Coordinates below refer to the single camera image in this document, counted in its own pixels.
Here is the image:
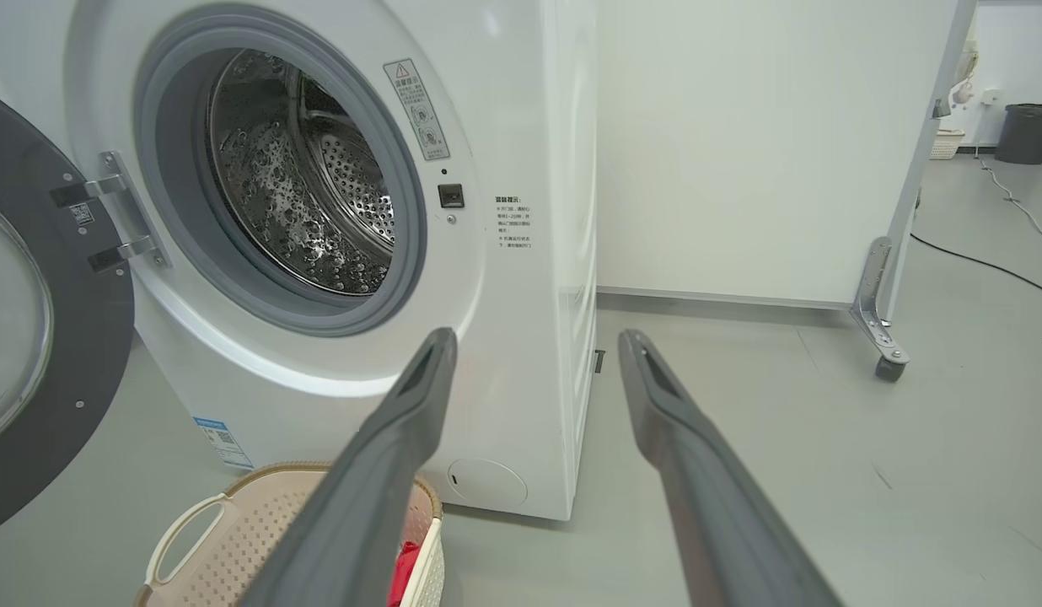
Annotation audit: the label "round filter cover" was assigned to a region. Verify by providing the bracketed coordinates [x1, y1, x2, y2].
[447, 457, 529, 511]

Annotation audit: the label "metal caster leg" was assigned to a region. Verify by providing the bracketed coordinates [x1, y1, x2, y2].
[850, 236, 911, 384]

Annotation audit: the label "dark grey trash bin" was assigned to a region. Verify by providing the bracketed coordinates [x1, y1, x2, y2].
[993, 102, 1042, 166]

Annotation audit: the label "white front-load washing machine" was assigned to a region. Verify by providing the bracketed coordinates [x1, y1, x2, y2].
[0, 0, 603, 523]

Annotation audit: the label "red and white clothes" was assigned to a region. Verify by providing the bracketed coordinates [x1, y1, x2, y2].
[387, 540, 423, 607]

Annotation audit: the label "round glass washer door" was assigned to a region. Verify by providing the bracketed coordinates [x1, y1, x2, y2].
[0, 87, 137, 539]

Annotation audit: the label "blue energy label sticker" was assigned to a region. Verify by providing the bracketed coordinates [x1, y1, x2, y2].
[191, 415, 255, 471]

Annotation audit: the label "stainless steel washer drum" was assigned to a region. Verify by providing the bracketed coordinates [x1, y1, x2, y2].
[204, 48, 398, 297]

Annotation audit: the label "grey warning sticker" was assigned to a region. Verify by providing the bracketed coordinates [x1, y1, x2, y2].
[382, 57, 453, 163]

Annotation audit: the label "black floor cable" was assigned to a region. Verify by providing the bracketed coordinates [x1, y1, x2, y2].
[909, 231, 1042, 303]

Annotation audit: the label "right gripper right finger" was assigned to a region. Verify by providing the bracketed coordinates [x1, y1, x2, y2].
[617, 328, 843, 607]

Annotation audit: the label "light grey floor cable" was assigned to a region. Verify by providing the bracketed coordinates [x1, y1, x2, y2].
[975, 150, 1042, 261]

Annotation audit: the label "white partition panel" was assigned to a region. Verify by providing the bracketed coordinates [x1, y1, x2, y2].
[595, 0, 978, 309]

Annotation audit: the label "small white lattice basket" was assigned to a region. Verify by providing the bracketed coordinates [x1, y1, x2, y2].
[928, 127, 967, 162]

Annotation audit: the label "small printed text label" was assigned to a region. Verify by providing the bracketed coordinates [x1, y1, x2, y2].
[493, 195, 534, 251]

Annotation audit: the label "metal door hinge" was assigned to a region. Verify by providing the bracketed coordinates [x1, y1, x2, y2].
[50, 150, 172, 274]

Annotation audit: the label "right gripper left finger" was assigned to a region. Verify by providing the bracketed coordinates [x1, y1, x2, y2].
[239, 327, 460, 607]

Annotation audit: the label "cream perforated laundry basket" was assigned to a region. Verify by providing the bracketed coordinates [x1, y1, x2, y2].
[133, 460, 447, 607]

